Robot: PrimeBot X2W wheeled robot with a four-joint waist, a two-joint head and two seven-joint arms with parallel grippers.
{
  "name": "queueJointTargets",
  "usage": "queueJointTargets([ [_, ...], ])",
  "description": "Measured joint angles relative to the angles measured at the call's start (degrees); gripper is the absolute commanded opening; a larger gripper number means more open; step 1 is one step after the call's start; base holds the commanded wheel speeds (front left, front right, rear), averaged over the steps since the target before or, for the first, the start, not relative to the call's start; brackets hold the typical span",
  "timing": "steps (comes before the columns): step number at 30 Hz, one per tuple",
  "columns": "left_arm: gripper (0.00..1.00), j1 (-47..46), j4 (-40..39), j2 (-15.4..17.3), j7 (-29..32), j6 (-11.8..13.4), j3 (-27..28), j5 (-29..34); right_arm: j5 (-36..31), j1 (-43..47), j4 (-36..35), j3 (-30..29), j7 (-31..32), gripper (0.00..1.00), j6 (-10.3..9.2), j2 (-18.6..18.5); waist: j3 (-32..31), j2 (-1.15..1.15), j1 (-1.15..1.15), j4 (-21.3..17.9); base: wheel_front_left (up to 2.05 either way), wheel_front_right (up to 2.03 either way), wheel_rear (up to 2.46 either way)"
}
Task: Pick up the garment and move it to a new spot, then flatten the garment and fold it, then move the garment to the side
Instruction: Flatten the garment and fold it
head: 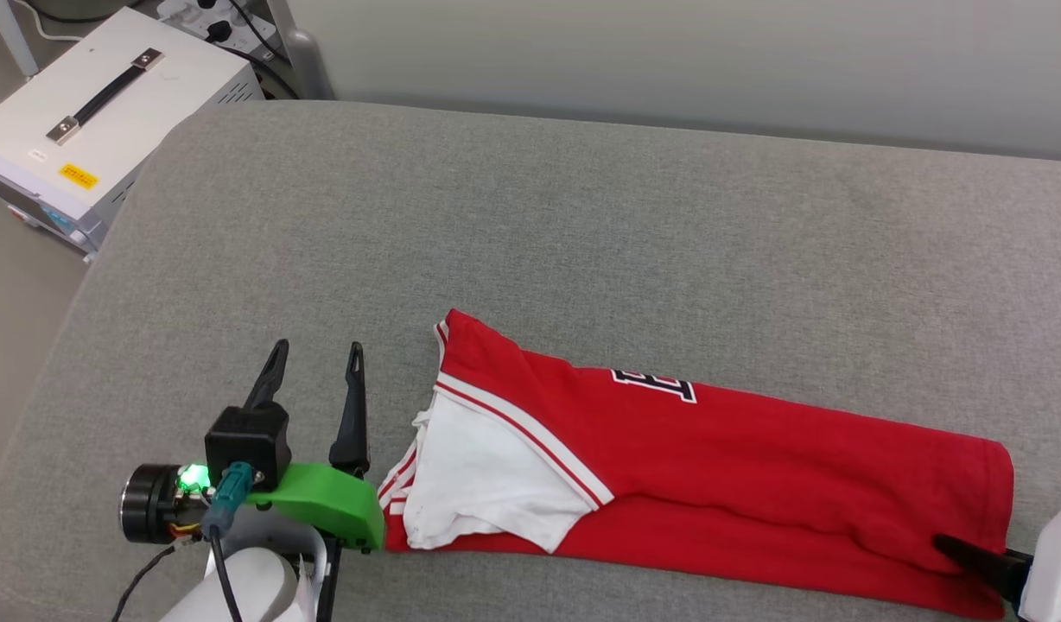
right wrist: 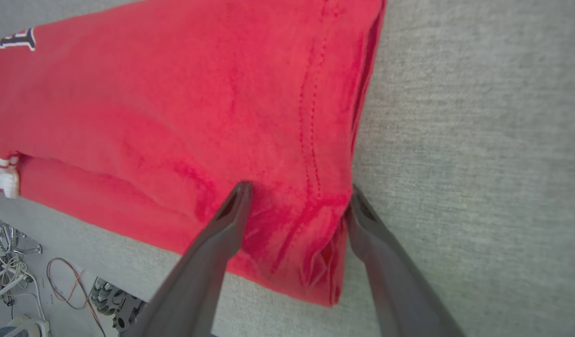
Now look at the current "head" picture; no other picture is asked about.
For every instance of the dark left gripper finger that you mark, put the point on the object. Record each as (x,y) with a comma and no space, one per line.
(271,380)
(353,423)

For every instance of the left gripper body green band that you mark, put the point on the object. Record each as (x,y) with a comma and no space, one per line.
(323,505)

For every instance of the white furniture leg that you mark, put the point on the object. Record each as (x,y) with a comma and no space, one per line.
(16,43)

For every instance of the red and white jersey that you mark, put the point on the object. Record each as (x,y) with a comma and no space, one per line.
(755,475)

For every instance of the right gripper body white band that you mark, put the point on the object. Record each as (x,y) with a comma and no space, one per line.
(1057,570)

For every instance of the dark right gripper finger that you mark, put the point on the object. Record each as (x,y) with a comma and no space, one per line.
(988,566)

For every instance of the white power strip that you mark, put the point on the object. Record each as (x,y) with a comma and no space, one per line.
(185,12)

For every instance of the grey metal furniture leg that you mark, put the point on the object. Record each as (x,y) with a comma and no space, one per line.
(304,52)

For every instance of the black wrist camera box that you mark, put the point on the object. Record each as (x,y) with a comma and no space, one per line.
(247,441)

